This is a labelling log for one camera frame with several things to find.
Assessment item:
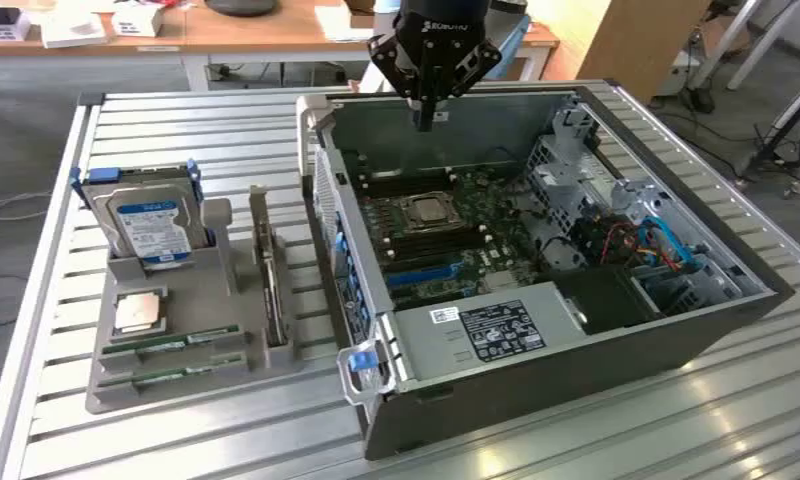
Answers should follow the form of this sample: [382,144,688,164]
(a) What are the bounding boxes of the green motherboard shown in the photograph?
[346,149,555,311]

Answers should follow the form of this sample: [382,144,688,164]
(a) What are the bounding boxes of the white papers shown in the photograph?
[315,4,377,42]

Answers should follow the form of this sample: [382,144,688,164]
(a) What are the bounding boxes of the black PC case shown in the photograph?
[295,77,797,462]

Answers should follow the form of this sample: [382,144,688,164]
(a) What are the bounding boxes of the red wire bundle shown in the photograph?
[603,222,682,269]

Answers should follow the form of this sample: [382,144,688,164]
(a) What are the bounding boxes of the hard disk with blue bracket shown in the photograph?
[70,159,206,274]

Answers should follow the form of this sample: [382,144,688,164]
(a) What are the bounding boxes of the white paper stack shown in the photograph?
[42,10,111,50]

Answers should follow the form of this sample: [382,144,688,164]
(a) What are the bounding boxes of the pole stand with casters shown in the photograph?
[737,64,800,199]

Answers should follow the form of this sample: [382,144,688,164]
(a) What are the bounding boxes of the wooden desk white frame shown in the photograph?
[0,4,190,91]
[183,0,562,94]

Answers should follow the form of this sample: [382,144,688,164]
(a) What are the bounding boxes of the perforated metal drive cage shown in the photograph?
[525,133,626,236]

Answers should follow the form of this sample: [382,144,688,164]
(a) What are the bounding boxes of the white box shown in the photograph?
[111,7,167,37]

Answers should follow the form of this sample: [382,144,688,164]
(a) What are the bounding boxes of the metal disk bay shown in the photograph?
[613,179,762,319]

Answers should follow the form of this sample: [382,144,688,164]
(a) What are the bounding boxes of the white table frame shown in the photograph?
[690,0,800,92]

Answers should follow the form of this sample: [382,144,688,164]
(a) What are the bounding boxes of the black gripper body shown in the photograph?
[391,0,494,95]

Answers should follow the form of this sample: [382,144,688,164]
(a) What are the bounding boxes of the black round object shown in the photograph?
[204,0,283,17]

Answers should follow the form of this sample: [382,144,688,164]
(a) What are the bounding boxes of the blue wire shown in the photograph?
[637,215,706,275]

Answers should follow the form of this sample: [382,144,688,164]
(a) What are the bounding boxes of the metal CPU socket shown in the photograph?
[398,191,473,235]

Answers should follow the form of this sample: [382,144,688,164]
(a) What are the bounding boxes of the grey parts rack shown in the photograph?
[84,197,306,415]

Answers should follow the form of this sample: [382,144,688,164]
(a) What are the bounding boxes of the blue expansion slot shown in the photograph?
[385,264,459,289]

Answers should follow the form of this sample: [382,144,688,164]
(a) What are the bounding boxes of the white machine housing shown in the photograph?
[651,47,709,99]

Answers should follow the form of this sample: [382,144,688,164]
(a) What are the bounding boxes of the green RAM stick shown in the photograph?
[100,324,240,355]
[98,352,250,389]

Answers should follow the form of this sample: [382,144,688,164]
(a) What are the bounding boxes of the graphics card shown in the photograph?
[247,183,293,349]

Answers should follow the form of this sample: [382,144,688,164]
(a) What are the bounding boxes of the silver CPU chip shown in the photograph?
[115,292,168,335]
[417,199,453,224]

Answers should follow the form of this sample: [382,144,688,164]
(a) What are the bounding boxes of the black power adapter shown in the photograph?
[684,87,717,114]

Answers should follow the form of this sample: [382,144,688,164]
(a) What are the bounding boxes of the silver finned heatsink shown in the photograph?
[485,272,523,292]

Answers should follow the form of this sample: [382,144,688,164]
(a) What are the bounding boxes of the grey power supply unit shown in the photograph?
[378,282,589,394]

